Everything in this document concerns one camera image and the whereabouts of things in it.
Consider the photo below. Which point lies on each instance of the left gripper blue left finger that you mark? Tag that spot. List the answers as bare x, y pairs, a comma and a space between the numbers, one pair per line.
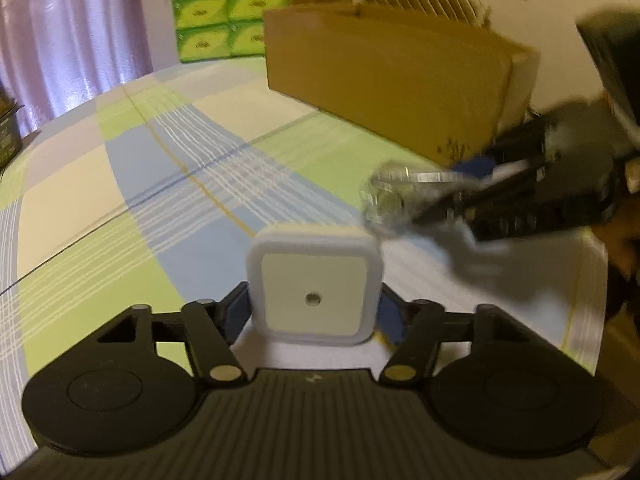
211, 329

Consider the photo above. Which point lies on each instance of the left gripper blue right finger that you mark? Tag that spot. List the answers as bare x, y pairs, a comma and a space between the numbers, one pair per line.
416, 330

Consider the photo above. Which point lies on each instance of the white night light plug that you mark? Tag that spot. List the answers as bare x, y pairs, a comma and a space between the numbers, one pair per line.
315, 283

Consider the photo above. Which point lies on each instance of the white device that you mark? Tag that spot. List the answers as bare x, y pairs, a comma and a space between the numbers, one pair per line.
398, 198

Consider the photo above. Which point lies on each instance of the large cardboard box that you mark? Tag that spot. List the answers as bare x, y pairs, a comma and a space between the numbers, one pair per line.
440, 88

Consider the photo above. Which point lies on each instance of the quilted brown chair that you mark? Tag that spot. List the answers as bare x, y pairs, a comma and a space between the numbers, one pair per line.
471, 12

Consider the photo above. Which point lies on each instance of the dark green food container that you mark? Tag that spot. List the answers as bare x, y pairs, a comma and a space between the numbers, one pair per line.
11, 141

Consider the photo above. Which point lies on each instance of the stack of green tissue packs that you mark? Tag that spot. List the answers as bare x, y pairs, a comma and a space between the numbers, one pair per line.
212, 29

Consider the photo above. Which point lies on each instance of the purple curtain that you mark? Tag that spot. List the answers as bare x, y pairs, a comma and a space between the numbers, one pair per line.
59, 54

